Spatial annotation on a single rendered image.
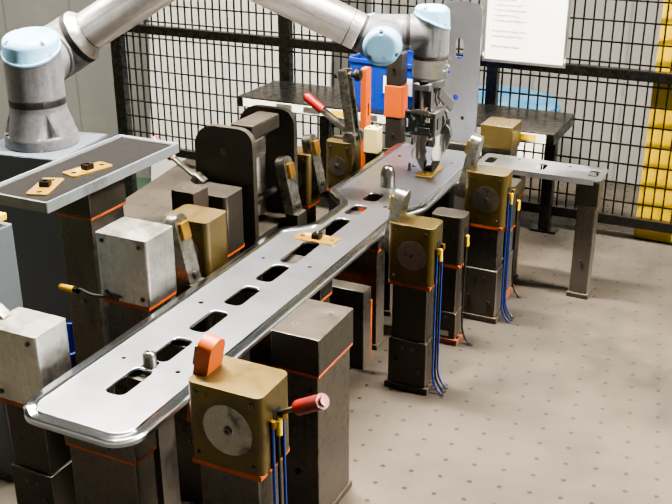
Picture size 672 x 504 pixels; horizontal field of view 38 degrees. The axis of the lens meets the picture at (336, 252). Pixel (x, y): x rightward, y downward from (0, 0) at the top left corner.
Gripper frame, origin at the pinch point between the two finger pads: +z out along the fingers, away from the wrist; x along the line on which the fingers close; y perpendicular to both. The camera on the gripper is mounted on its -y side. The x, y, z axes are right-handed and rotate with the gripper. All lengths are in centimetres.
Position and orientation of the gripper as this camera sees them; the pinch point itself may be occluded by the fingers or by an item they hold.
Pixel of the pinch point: (429, 164)
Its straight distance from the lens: 221.4
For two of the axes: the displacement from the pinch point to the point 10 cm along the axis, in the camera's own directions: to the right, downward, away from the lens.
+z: 0.0, 9.2, 3.9
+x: 9.0, 1.7, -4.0
